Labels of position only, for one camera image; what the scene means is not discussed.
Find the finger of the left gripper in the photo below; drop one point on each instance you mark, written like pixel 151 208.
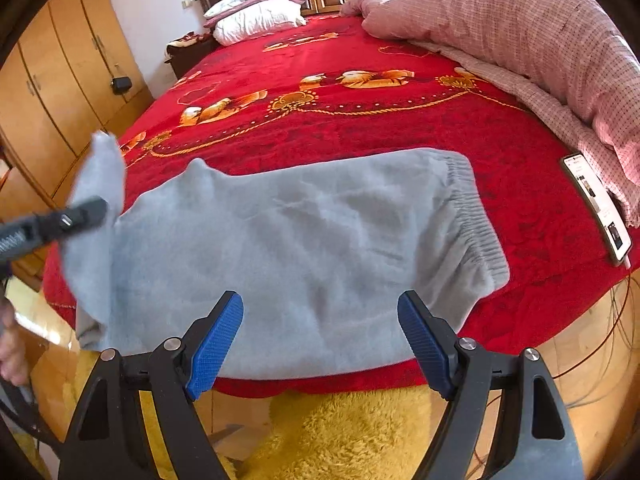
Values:
pixel 25 235

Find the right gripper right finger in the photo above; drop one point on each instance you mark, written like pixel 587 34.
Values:
pixel 533 438

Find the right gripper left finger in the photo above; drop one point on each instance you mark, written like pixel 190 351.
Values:
pixel 107 437

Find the grey fleece pants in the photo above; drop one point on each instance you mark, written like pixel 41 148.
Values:
pixel 319 255

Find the person's left hand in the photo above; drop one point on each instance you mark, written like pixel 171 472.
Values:
pixel 14 366

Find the wooden wardrobe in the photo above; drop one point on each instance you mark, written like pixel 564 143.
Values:
pixel 55 93

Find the yellow fluffy rug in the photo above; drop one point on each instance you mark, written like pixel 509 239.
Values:
pixel 380 434

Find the black charger on wardrobe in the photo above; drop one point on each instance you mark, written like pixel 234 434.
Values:
pixel 121 85

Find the dark wooden nightstand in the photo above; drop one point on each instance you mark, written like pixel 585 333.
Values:
pixel 186 52

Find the white pillow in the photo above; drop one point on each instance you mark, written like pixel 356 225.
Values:
pixel 259 19

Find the red floral bed blanket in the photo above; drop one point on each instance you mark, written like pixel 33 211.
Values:
pixel 329 91

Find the pink checked quilt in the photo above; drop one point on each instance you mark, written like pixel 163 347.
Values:
pixel 564 59

